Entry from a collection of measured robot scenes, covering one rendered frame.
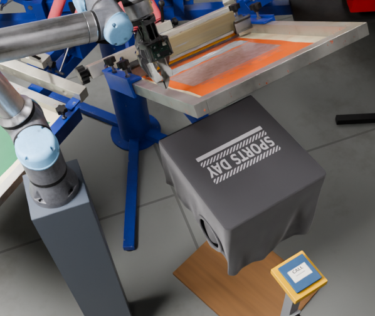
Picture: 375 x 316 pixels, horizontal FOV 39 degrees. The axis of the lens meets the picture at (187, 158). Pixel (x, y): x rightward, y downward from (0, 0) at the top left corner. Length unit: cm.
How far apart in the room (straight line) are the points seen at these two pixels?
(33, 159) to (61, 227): 31
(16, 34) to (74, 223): 68
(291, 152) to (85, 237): 83
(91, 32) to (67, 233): 71
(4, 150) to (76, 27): 99
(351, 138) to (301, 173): 144
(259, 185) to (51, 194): 75
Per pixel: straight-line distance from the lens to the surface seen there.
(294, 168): 198
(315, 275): 175
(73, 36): 130
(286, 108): 349
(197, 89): 158
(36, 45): 128
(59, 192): 161
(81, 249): 185
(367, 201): 313
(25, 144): 152
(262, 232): 202
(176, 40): 195
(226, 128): 209
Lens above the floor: 253
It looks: 52 degrees down
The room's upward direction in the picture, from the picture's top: 5 degrees counter-clockwise
